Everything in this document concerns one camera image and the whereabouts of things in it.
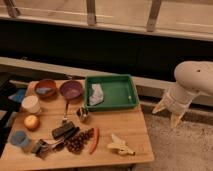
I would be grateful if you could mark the wooden table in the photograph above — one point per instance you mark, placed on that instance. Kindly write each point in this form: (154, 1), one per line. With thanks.
(128, 125)

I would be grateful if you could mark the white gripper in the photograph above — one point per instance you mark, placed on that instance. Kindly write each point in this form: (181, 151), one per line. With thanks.
(177, 100)

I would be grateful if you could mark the red chili pepper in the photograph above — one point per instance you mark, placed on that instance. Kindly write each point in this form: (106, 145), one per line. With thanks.
(95, 140)

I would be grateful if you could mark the white crumpled cloth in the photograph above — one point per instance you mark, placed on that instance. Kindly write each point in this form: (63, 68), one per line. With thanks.
(97, 95)

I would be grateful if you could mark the orange fruit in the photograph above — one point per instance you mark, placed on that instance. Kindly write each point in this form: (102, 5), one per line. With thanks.
(31, 122)

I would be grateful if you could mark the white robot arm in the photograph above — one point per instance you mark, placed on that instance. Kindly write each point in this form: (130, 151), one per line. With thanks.
(191, 79)

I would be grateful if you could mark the purple bowl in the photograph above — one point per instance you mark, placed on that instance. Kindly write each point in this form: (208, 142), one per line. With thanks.
(71, 89)

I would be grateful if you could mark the green plastic tray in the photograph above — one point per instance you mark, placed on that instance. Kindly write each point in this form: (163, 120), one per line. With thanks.
(119, 92)

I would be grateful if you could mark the small metal cup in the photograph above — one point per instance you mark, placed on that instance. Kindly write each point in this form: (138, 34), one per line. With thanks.
(82, 114)

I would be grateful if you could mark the white cup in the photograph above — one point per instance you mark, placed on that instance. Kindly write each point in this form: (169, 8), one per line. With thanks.
(31, 104)

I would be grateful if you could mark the black rectangular block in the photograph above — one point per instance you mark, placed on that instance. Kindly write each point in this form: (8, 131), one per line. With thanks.
(60, 131)

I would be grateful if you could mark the bunch of dark grapes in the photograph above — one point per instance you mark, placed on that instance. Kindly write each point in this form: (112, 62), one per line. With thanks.
(77, 143)

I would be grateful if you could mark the metal spoon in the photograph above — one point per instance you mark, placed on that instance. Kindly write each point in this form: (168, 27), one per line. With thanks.
(64, 120)

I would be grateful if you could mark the blue sponge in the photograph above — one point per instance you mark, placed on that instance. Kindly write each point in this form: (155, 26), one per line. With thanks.
(43, 90)

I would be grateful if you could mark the orange bowl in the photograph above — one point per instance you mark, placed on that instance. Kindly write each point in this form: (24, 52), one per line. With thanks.
(46, 83)

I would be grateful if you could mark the peeled banana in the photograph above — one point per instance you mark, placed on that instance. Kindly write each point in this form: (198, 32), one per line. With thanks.
(120, 146)

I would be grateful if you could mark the blue cloth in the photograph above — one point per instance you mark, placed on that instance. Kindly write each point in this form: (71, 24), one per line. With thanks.
(18, 96)

